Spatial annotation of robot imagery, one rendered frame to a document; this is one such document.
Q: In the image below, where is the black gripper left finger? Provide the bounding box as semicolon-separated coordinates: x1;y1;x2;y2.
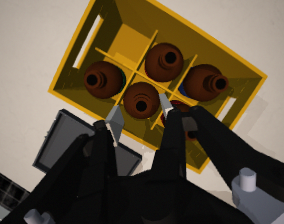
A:
0;105;124;224

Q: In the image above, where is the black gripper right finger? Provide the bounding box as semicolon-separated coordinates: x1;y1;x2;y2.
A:
138;93;284;224

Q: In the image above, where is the yellow divided crate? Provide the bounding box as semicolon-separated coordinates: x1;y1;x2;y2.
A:
48;0;245;151

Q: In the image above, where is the grey square tray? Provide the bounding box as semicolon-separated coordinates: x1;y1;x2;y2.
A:
32;109;141;176

